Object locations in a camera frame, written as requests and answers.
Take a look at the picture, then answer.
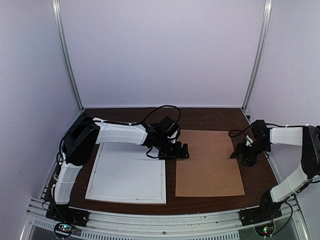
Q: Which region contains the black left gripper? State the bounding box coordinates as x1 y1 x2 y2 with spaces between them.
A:
156 136 190 160

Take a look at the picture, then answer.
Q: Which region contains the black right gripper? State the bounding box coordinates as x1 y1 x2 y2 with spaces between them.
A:
230 139 271 167

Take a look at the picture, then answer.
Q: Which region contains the brown backing board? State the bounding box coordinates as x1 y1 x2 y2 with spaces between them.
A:
175 130 245 198

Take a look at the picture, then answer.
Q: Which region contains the red and dark photo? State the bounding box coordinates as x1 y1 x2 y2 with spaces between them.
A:
89 144 163 198

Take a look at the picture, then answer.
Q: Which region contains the white picture frame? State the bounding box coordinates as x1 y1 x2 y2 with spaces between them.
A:
84 143 168 205

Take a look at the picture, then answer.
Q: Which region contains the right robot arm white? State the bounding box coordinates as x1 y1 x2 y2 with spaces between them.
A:
228 120 320 221

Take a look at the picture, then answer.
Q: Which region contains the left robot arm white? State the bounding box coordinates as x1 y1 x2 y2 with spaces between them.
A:
51 115 190 222

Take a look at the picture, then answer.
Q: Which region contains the right controller board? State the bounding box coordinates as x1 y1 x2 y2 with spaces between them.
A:
254 222 276 238

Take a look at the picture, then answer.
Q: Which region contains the controller board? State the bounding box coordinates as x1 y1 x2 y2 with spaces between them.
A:
254 222 276 238
53 222 76 239

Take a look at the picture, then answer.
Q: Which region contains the left controller board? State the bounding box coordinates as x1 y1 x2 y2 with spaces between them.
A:
53 222 76 239

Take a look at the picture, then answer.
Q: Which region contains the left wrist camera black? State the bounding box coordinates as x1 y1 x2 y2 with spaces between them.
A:
158 116 180 138

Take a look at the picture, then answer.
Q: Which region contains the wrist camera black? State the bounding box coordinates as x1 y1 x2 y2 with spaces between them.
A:
158 116 180 138
250 119 268 139

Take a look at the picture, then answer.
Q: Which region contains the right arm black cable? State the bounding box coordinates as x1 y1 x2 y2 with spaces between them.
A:
228 126 253 138

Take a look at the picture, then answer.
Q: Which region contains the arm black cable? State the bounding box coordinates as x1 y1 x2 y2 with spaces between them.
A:
136 104 182 128
228 126 253 138

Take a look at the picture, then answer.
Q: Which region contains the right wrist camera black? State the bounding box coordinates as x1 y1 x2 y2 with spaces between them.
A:
250 119 268 139

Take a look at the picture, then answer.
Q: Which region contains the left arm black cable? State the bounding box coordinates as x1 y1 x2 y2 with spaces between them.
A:
136 104 182 128

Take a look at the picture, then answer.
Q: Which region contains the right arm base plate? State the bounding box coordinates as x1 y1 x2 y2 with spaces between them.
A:
239 191 284 226

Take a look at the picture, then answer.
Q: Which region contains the aluminium front rail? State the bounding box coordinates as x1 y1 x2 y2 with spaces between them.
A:
18 194 305 240

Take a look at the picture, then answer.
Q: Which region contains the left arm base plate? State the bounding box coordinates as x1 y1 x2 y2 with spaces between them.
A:
41 198 90 227

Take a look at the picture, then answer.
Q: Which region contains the aluminium corner post right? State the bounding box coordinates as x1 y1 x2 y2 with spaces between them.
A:
241 0 273 112

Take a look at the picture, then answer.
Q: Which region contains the aluminium corner post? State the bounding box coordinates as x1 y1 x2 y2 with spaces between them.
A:
52 0 84 112
241 0 273 112

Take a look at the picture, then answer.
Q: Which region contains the aluminium corner post left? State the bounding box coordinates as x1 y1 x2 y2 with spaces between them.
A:
52 0 84 112

